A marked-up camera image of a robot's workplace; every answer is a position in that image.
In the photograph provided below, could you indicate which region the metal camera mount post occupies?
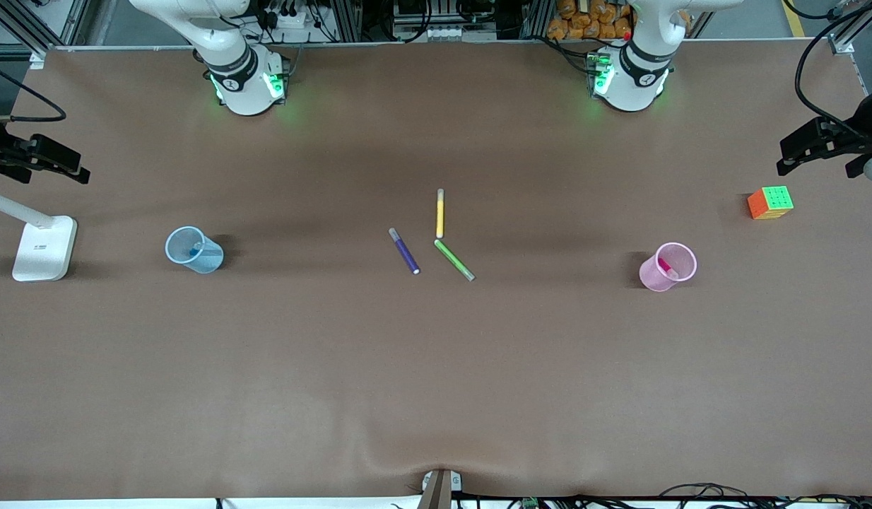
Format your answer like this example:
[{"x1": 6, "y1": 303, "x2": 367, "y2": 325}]
[{"x1": 418, "y1": 468, "x2": 464, "y2": 509}]

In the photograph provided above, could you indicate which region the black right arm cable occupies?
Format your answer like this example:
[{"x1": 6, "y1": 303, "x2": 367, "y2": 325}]
[{"x1": 0, "y1": 60, "x2": 67, "y2": 124}]

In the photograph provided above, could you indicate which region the colourful puzzle cube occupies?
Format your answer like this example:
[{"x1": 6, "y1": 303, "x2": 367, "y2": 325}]
[{"x1": 747, "y1": 185, "x2": 795, "y2": 221}]

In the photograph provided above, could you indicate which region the white connector strip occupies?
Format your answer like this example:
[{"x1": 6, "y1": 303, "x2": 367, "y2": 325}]
[{"x1": 422, "y1": 25, "x2": 479, "y2": 41}]

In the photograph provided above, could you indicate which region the purple marker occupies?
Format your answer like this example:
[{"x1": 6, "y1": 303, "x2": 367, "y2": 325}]
[{"x1": 388, "y1": 227, "x2": 420, "y2": 276}]

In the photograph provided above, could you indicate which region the light blue plastic cup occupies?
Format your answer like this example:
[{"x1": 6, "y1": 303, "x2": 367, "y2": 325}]
[{"x1": 165, "y1": 226, "x2": 225, "y2": 275}]

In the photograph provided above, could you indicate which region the white power strip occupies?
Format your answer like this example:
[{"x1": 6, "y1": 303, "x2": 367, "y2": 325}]
[{"x1": 265, "y1": 6, "x2": 311, "y2": 29}]

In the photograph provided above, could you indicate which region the pink plastic cup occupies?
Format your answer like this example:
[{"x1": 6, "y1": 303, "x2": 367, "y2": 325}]
[{"x1": 639, "y1": 242, "x2": 697, "y2": 293}]

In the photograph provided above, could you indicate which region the orange snack bag pile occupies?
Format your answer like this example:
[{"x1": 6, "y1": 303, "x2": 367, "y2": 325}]
[{"x1": 547, "y1": 0, "x2": 635, "y2": 40}]

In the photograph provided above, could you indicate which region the aluminium frame strut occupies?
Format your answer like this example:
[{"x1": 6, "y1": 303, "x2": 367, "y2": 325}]
[
  {"x1": 0, "y1": 0, "x2": 76, "y2": 52},
  {"x1": 828, "y1": 0, "x2": 872, "y2": 54}
]

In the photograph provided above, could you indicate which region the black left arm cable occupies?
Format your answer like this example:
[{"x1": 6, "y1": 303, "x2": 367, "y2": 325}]
[{"x1": 795, "y1": 0, "x2": 872, "y2": 135}]

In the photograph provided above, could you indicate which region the brown table mat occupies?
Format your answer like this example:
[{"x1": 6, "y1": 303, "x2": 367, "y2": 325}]
[{"x1": 0, "y1": 39, "x2": 872, "y2": 503}]

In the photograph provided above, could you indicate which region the white lamp stand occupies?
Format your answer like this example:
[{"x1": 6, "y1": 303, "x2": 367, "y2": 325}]
[{"x1": 0, "y1": 187, "x2": 78, "y2": 282}]

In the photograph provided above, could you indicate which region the black floor cable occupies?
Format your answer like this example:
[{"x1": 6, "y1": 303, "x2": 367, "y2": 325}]
[{"x1": 659, "y1": 483, "x2": 749, "y2": 500}]

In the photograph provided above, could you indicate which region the green marker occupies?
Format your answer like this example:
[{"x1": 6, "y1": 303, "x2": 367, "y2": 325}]
[{"x1": 434, "y1": 239, "x2": 476, "y2": 283}]

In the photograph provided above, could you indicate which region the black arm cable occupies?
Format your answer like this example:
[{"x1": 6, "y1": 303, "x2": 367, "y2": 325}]
[
  {"x1": 0, "y1": 60, "x2": 67, "y2": 124},
  {"x1": 795, "y1": 0, "x2": 872, "y2": 135}
]

